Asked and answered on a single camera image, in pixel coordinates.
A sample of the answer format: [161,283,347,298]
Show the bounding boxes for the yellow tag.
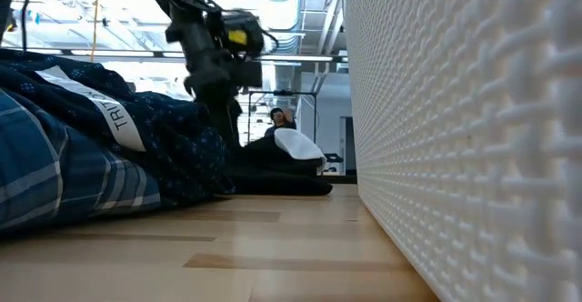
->
[226,29,249,46]

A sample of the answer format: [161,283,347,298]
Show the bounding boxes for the white perforated plastic basket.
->
[344,0,582,302]

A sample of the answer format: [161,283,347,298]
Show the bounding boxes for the yellow cable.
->
[89,0,102,63]

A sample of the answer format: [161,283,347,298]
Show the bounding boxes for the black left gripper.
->
[165,12,264,149]

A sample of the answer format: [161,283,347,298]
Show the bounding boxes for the navy dotted garment white waistband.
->
[0,48,236,208]

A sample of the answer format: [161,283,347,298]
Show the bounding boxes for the person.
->
[264,106,297,138]

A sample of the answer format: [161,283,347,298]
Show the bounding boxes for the blue plaid cloth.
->
[0,87,163,234]

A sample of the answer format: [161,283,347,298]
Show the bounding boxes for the black hanging cable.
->
[20,0,34,53]

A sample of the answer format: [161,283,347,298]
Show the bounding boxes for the ceiling strip light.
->
[254,55,336,63]

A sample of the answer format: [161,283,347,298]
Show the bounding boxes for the black cloth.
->
[226,134,334,197]

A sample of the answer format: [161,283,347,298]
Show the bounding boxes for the pale white thin sock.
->
[273,127,328,175]

